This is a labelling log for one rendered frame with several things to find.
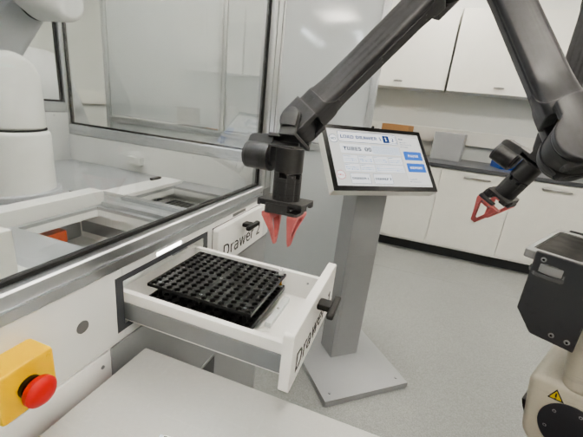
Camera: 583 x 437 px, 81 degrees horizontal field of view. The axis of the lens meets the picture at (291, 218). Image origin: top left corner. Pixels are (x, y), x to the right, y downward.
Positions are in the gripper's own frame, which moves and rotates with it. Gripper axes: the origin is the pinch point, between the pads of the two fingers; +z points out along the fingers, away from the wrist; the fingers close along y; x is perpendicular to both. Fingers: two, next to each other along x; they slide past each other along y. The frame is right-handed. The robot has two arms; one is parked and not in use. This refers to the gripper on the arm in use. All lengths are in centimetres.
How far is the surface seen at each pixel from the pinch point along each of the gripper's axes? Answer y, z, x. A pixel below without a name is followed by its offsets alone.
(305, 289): 5.3, 11.7, 4.1
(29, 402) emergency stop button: -14.5, 11.9, -42.7
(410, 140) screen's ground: 18, -23, 106
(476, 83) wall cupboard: 58, -78, 313
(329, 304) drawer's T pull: 13.5, 7.4, -7.7
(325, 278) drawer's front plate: 10.8, 5.3, -1.5
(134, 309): -19.6, 11.6, -20.9
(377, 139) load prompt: 4, -22, 94
